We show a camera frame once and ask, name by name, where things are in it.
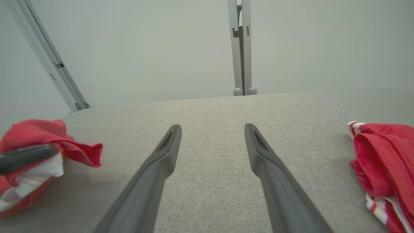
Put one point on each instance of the red number 23 jersey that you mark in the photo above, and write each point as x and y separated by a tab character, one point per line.
32	132

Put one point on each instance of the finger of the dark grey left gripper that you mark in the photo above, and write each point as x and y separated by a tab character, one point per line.
26	157

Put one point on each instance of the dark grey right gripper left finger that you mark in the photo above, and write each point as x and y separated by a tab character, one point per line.
142	194

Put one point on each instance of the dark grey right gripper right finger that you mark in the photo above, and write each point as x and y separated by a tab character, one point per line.
284	200

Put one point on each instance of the grey metal frame post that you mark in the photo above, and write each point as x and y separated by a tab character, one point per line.
237	64
42	48

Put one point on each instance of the red jersey with white sleeves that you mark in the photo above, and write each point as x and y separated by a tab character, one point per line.
381	155

